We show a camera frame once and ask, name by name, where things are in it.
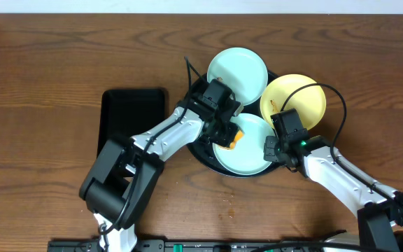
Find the yellow sponge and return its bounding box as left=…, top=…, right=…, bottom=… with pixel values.
left=219, top=129, right=244, bottom=150

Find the light blue plate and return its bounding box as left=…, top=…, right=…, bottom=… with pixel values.
left=207, top=48, right=268, bottom=106
left=213, top=113, right=275, bottom=176

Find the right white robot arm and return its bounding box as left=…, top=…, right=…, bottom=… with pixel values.
left=264, top=136, right=403, bottom=251

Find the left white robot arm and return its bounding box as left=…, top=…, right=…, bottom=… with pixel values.
left=79, top=100, right=243, bottom=251

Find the black round tray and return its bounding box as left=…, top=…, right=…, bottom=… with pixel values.
left=177, top=74, right=260, bottom=178

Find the black rectangular tray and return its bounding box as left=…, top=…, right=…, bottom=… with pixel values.
left=97, top=88, right=167, bottom=153

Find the yellow plate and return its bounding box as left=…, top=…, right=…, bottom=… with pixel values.
left=260, top=74, right=326, bottom=130

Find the right black cable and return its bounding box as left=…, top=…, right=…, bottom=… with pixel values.
left=280, top=82, right=403, bottom=239

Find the black cable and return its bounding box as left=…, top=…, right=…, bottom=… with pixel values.
left=98, top=55, right=209, bottom=246
left=280, top=82, right=403, bottom=239

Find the left black cable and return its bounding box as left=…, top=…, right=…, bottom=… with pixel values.
left=98, top=55, right=209, bottom=246

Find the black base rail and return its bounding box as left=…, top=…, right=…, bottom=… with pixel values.
left=46, top=239, right=328, bottom=252

